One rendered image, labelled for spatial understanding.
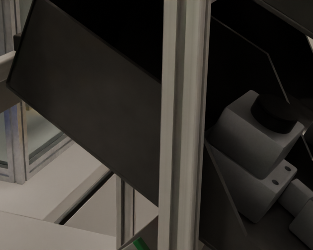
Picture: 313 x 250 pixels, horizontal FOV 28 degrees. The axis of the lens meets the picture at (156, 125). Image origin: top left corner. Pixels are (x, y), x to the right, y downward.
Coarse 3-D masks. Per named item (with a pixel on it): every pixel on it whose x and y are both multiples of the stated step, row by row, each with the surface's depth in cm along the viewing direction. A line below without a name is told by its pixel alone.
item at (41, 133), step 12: (24, 0) 118; (24, 12) 119; (24, 24) 119; (0, 120) 123; (36, 120) 129; (0, 132) 124; (36, 132) 130; (48, 132) 135; (60, 132) 140; (0, 144) 125; (36, 144) 131; (48, 144) 135; (0, 156) 126
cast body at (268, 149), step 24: (264, 96) 40; (240, 120) 39; (264, 120) 39; (288, 120) 39; (216, 144) 41; (240, 144) 40; (264, 144) 39; (288, 144) 39; (240, 168) 40; (264, 168) 39; (288, 168) 42; (240, 192) 41; (264, 192) 40
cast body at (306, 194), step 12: (288, 192) 43; (300, 192) 43; (312, 192) 43; (288, 204) 44; (300, 204) 43; (312, 204) 40; (300, 216) 41; (312, 216) 41; (300, 228) 41; (312, 228) 41; (312, 240) 41
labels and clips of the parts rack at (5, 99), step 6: (18, 36) 48; (18, 42) 48; (0, 84) 48; (0, 90) 48; (6, 90) 49; (0, 96) 48; (6, 96) 49; (12, 96) 50; (0, 102) 48; (6, 102) 49; (12, 102) 50; (18, 102) 51; (0, 108) 49; (6, 108) 49
